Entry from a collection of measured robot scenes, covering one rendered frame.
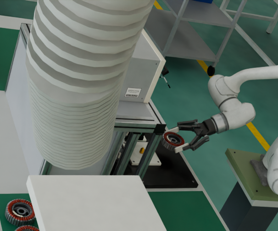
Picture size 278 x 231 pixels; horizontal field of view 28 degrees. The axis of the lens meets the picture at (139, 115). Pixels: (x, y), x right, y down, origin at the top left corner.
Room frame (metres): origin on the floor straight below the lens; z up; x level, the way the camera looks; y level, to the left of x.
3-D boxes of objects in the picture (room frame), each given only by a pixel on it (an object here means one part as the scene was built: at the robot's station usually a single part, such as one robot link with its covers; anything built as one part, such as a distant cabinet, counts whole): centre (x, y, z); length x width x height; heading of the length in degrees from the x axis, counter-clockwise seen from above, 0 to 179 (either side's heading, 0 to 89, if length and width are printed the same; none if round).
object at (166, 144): (2.21, -0.19, 0.84); 0.11 x 0.11 x 0.04
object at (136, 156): (2.11, -0.07, 0.78); 0.15 x 0.15 x 0.01; 34
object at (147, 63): (2.04, 0.27, 1.22); 0.44 x 0.39 x 0.20; 34
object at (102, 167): (1.72, 0.14, 0.91); 0.28 x 0.03 x 0.32; 124
